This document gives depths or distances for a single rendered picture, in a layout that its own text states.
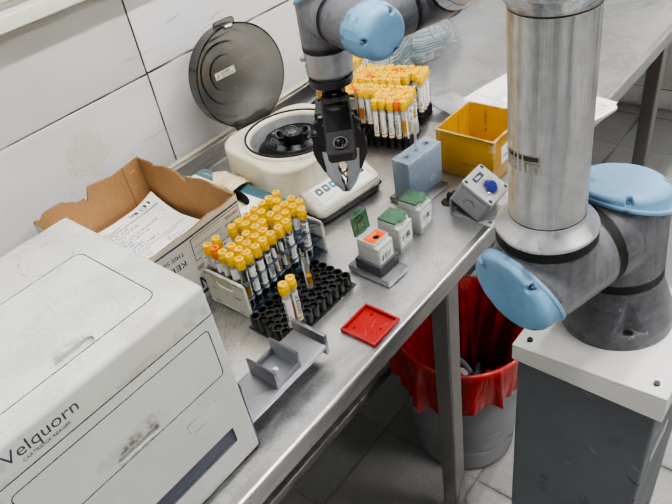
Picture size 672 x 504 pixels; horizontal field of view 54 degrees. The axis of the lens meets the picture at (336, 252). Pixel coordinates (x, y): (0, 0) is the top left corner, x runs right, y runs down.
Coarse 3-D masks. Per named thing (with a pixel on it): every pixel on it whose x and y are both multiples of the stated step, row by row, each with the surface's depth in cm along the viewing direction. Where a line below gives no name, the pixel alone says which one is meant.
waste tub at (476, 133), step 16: (464, 112) 137; (480, 112) 137; (496, 112) 134; (448, 128) 134; (464, 128) 139; (480, 128) 139; (496, 128) 137; (448, 144) 131; (464, 144) 128; (480, 144) 125; (496, 144) 124; (448, 160) 133; (464, 160) 130; (480, 160) 128; (496, 160) 127; (464, 176) 133
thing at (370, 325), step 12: (360, 312) 107; (372, 312) 107; (384, 312) 105; (348, 324) 105; (360, 324) 105; (372, 324) 104; (384, 324) 104; (396, 324) 104; (360, 336) 102; (372, 336) 102; (384, 336) 102
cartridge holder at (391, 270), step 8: (392, 256) 112; (352, 264) 115; (360, 264) 113; (368, 264) 111; (384, 264) 110; (392, 264) 112; (400, 264) 113; (360, 272) 114; (368, 272) 113; (376, 272) 111; (384, 272) 111; (392, 272) 112; (400, 272) 112; (376, 280) 112; (384, 280) 110; (392, 280) 110
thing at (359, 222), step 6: (354, 210) 109; (360, 210) 110; (354, 216) 109; (360, 216) 110; (366, 216) 111; (354, 222) 109; (360, 222) 110; (366, 222) 111; (354, 228) 109; (360, 228) 110; (366, 228) 112; (354, 234) 110
